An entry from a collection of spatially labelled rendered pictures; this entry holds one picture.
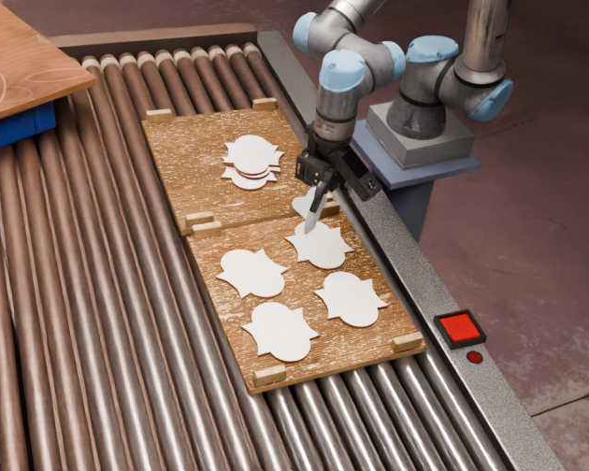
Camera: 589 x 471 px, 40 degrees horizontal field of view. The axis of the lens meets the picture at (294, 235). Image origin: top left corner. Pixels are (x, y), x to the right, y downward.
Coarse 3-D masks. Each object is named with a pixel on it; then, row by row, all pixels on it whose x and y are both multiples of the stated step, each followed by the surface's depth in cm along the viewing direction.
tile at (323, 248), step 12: (300, 228) 170; (324, 228) 171; (336, 228) 171; (288, 240) 167; (300, 240) 167; (312, 240) 167; (324, 240) 168; (336, 240) 168; (300, 252) 164; (312, 252) 165; (324, 252) 165; (336, 252) 165; (348, 252) 166; (312, 264) 163; (324, 264) 162; (336, 264) 163
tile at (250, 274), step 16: (224, 256) 161; (240, 256) 162; (256, 256) 162; (224, 272) 158; (240, 272) 158; (256, 272) 159; (272, 272) 159; (240, 288) 155; (256, 288) 156; (272, 288) 156
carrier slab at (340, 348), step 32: (256, 224) 171; (288, 224) 172; (288, 256) 164; (352, 256) 166; (224, 288) 156; (288, 288) 158; (320, 288) 158; (384, 288) 160; (224, 320) 150; (320, 320) 152; (384, 320) 154; (256, 352) 145; (320, 352) 146; (352, 352) 147; (384, 352) 148; (416, 352) 150; (288, 384) 142
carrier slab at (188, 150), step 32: (160, 128) 193; (192, 128) 195; (224, 128) 196; (256, 128) 197; (288, 128) 198; (160, 160) 184; (192, 160) 185; (288, 160) 189; (192, 192) 177; (224, 192) 178; (256, 192) 179; (288, 192) 180; (224, 224) 170
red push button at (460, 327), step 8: (440, 320) 156; (448, 320) 156; (456, 320) 156; (464, 320) 157; (448, 328) 155; (456, 328) 155; (464, 328) 155; (472, 328) 155; (456, 336) 153; (464, 336) 153; (472, 336) 154
